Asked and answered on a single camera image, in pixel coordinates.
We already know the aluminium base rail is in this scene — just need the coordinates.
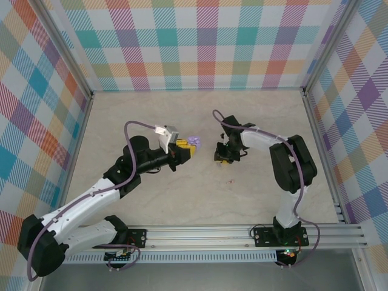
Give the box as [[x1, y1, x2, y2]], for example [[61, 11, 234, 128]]
[[60, 223, 369, 252]]

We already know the aluminium frame post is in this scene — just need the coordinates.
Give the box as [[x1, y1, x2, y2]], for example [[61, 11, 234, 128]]
[[36, 0, 94, 99], [303, 0, 354, 95], [22, 272, 51, 291], [351, 248, 378, 291]]

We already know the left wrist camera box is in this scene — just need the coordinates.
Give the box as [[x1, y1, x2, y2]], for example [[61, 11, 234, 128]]
[[153, 123, 179, 154]]

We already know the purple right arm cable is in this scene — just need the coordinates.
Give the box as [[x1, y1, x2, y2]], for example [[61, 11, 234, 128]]
[[212, 109, 321, 269]]

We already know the slotted white cable duct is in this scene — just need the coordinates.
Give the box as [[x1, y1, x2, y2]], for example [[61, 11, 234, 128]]
[[62, 253, 278, 264]]

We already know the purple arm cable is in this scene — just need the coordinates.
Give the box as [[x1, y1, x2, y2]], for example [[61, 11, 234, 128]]
[[26, 120, 158, 283], [212, 109, 321, 269]]

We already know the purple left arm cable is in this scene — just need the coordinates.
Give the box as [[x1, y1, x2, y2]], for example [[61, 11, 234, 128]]
[[26, 120, 158, 283]]

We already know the grey metal sheet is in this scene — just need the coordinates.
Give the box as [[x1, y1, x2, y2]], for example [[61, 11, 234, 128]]
[[39, 263, 364, 291]]

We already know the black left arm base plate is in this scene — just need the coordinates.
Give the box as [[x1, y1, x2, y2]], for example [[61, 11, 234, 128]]
[[92, 229, 149, 250]]

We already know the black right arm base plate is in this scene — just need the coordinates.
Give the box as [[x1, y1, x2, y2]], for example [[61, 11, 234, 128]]
[[253, 227, 310, 248]]

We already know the aluminium frame side rail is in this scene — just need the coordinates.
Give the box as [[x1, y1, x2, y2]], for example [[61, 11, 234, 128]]
[[59, 92, 95, 213], [302, 89, 348, 227]]

